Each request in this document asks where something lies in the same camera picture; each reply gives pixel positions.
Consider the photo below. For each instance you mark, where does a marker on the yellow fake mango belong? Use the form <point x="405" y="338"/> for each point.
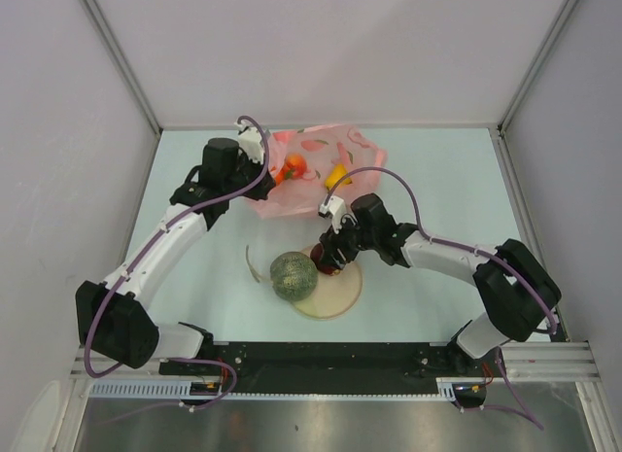
<point x="335" y="176"/>

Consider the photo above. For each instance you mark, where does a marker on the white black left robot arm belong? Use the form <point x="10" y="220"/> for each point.
<point x="113" y="315"/>

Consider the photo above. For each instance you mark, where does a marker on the green netted fake melon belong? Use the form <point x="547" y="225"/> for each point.
<point x="293" y="276"/>

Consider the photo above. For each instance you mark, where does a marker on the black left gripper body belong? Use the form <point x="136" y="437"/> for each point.
<point x="247" y="172"/>

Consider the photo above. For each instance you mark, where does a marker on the orange red fake tomato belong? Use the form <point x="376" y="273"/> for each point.
<point x="282" y="175"/>

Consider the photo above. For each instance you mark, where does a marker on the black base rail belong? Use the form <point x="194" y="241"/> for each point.
<point x="336" y="369"/>

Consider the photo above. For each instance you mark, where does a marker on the dark red fake apple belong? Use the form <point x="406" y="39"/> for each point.
<point x="323" y="261"/>

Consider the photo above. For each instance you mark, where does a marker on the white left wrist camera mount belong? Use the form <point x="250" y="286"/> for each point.
<point x="250" y="142"/>

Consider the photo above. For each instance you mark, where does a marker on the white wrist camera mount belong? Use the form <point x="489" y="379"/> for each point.
<point x="250" y="142"/>
<point x="334" y="209"/>

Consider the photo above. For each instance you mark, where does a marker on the pink plastic bag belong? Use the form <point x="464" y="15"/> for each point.
<point x="323" y="147"/>

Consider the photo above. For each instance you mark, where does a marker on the cream ceramic plate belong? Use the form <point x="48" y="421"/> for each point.
<point x="334" y="295"/>

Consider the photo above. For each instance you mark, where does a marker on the red yellow fake peach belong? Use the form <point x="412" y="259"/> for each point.
<point x="295" y="166"/>

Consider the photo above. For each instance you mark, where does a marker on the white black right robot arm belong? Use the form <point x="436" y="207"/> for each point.
<point x="516" y="291"/>

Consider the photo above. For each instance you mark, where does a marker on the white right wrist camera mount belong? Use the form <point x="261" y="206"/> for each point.
<point x="334" y="209"/>

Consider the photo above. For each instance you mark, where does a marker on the aluminium frame rail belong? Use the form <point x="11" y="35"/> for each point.
<point x="555" y="359"/>

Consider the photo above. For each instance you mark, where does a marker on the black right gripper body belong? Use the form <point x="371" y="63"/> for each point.
<point x="350" y="241"/>

